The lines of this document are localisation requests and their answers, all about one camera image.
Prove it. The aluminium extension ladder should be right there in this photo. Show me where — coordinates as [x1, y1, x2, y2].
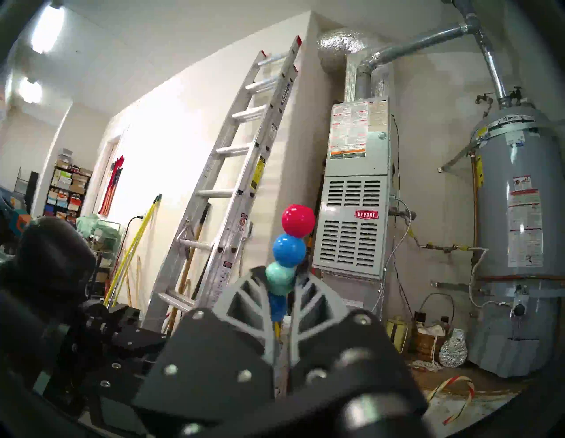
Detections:
[141, 35, 303, 332]

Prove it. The grey bryant furnace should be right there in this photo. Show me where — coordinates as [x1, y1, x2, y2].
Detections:
[311, 97, 396, 283]

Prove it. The flexible metal conduit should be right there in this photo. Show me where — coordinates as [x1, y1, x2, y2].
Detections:
[373, 198, 418, 314]

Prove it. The foil wrapped lump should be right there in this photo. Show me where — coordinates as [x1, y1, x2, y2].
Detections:
[439, 329, 468, 368]

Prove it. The silver foil insulated duct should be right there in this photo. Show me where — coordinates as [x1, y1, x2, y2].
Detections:
[317, 29, 393, 104]

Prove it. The grey water heater tank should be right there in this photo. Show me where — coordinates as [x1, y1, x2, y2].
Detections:
[468, 104, 565, 378]

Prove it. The white flexible hose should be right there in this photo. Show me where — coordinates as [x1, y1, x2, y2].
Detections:
[468, 248, 508, 308]

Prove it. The gas pipe yellow valve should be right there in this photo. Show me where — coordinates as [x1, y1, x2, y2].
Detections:
[408, 238, 488, 254]

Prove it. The red white candy cane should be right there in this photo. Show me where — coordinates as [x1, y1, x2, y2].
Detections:
[426, 375, 476, 425]

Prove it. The short metal heater strap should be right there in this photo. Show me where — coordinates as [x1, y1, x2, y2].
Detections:
[438, 146, 477, 174]

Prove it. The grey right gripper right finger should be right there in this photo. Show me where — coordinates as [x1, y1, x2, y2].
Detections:
[289, 273, 424, 398]

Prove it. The yellow pole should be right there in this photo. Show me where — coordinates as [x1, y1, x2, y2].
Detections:
[104, 193, 163, 307]

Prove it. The ceiling light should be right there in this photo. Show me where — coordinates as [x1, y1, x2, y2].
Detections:
[31, 4, 64, 53]
[18, 79, 43, 104]

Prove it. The green plastic bag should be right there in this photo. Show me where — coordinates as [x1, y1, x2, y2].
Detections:
[76, 214, 122, 252]

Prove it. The wooden heater platform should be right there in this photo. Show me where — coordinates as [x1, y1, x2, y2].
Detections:
[406, 362, 530, 424]

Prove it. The long metal heater strap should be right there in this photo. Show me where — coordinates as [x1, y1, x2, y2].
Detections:
[430, 280, 565, 295]

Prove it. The storage shelf with boxes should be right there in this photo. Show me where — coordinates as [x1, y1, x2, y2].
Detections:
[44, 150, 93, 219]

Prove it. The red striped flag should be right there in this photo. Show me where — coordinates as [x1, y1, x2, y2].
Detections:
[98, 155, 125, 217]

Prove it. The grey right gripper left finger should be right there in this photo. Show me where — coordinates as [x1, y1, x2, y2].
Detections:
[132, 267, 276, 427]

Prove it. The galvanised flue pipe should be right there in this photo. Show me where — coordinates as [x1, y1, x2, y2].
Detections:
[355, 0, 512, 109]

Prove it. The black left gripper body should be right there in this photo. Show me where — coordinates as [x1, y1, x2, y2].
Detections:
[0, 216, 167, 431]

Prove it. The straight copper pipe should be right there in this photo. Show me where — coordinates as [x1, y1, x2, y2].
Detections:
[471, 152, 481, 248]

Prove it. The wicker basket with handle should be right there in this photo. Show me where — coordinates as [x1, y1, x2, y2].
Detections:
[414, 293, 456, 363]

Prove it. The multicolour bead stack marker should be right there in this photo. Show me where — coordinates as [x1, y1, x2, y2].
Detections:
[264, 204, 316, 345]

